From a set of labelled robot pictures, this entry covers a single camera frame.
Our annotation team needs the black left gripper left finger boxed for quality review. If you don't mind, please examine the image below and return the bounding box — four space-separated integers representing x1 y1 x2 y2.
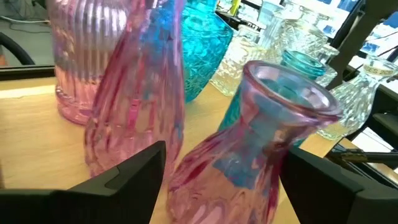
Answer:
0 140 167 224

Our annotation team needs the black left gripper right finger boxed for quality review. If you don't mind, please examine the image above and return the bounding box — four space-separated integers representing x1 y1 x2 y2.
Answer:
278 146 398 224

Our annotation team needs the pink swirl-ribbed glass vase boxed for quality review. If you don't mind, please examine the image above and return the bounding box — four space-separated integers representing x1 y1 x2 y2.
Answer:
83 0 187 179

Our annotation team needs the small clear glass vase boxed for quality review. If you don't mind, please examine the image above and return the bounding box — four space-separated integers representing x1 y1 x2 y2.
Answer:
317 54 398 141

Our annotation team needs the pink flared-mouth glass vase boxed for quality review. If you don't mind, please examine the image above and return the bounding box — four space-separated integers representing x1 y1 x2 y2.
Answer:
166 60 343 224

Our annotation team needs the clear glass bottle vase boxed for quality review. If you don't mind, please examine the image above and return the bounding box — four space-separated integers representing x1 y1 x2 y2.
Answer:
315 43 340 88

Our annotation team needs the pink ribbed cylinder glass vase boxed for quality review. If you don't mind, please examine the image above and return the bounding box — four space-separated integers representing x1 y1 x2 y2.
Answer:
46 0 131 126

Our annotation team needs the teal glass jar vase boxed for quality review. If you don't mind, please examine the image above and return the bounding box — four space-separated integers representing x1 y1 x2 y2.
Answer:
216 49 329 149

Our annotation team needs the clear hammered glass vase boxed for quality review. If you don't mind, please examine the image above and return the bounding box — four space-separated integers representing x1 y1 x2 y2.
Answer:
210 24 273 97

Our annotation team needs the clear round glass vase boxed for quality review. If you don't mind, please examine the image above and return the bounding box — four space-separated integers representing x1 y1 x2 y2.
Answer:
278 1 332 63

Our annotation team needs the clear square glass vase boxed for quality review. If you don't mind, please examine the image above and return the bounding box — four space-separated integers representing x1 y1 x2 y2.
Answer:
257 0 289 63

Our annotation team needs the teal diamond-pattern glass vase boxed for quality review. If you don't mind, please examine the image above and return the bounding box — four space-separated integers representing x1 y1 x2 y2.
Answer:
182 0 234 103

